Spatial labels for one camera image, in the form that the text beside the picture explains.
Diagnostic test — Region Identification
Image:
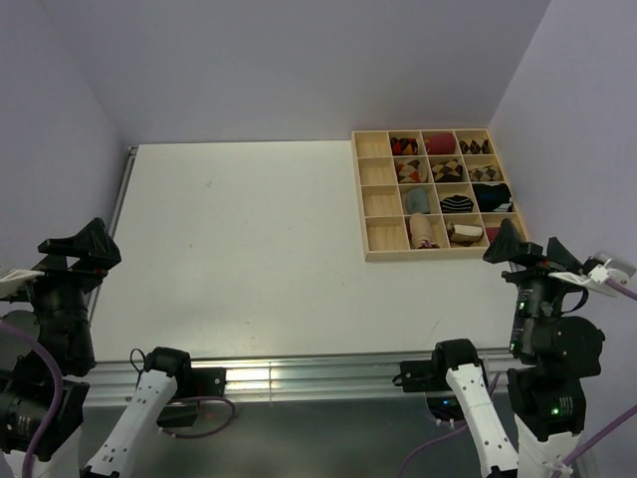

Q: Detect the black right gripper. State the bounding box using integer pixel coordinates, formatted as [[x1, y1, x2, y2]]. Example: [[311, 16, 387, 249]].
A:
[[482, 213, 588, 352]]

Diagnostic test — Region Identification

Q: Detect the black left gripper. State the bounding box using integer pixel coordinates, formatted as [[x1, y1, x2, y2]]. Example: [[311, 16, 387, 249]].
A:
[[0, 216, 119, 364]]

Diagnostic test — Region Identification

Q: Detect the tan sock with purple stripes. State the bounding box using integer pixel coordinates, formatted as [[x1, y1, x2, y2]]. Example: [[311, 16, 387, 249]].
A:
[[409, 213, 439, 250]]

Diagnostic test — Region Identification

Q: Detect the tan orange argyle sock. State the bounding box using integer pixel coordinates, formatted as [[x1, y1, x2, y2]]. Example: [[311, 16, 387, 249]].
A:
[[394, 157, 429, 184]]

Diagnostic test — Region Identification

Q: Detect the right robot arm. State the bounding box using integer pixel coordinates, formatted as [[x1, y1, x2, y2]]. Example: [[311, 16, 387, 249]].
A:
[[430, 219, 636, 477]]

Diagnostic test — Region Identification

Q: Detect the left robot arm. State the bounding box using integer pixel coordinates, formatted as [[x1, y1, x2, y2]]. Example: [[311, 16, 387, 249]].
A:
[[1, 218, 194, 477]]

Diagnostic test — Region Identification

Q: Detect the magenta purple rolled sock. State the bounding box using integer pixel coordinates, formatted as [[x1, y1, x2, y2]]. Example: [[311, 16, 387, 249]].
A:
[[485, 226, 500, 244]]

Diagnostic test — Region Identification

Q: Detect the black blue rolled sock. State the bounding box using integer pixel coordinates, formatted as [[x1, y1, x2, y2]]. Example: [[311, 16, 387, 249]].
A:
[[473, 183, 513, 213]]

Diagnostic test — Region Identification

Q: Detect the beige rolled sock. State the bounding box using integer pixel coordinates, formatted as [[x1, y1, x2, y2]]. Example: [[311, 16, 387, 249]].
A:
[[446, 221, 484, 244]]

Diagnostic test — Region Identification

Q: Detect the black white striped rolled sock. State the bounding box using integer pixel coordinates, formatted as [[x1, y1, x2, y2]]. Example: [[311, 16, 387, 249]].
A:
[[440, 194, 475, 214]]

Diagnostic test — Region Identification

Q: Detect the grey brown argyle rolled sock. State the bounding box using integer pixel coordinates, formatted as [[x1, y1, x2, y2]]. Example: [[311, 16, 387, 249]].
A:
[[468, 165, 503, 182]]

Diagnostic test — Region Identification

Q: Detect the brown tan argyle rolled sock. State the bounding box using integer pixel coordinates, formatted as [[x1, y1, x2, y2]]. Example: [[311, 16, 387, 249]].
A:
[[431, 159, 464, 183]]

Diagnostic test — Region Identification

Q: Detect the brown white argyle rolled sock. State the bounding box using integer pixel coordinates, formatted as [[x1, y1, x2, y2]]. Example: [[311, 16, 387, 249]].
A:
[[459, 137, 492, 155]]

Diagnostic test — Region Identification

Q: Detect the wooden compartment tray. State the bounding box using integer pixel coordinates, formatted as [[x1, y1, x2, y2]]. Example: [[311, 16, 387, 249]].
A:
[[351, 127, 527, 262]]

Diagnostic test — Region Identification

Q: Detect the crimson rolled sock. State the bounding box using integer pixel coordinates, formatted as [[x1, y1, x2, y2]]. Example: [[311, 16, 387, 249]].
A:
[[424, 132, 456, 155]]

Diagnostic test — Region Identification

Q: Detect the red orange argyle rolled sock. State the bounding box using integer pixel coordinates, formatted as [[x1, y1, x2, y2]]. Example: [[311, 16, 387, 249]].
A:
[[389, 136, 419, 155]]

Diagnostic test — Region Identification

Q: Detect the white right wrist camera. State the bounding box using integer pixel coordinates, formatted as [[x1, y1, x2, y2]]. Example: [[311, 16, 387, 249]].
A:
[[548, 251, 636, 300]]

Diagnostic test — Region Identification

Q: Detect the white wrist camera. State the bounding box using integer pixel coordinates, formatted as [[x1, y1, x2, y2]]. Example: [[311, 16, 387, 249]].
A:
[[0, 269, 45, 299], [548, 251, 636, 300]]

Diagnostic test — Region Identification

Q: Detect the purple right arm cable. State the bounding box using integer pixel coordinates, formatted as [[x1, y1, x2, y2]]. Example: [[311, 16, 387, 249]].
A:
[[405, 276, 637, 478]]

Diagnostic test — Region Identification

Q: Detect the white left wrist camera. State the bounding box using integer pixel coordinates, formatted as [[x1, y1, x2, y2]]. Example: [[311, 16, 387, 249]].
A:
[[0, 269, 45, 299]]

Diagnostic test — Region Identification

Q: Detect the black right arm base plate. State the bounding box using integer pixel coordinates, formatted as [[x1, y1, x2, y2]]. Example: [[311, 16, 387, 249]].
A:
[[392, 350, 494, 425]]

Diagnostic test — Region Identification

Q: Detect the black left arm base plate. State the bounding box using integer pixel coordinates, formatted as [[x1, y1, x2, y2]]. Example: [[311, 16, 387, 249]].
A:
[[157, 367, 226, 429]]

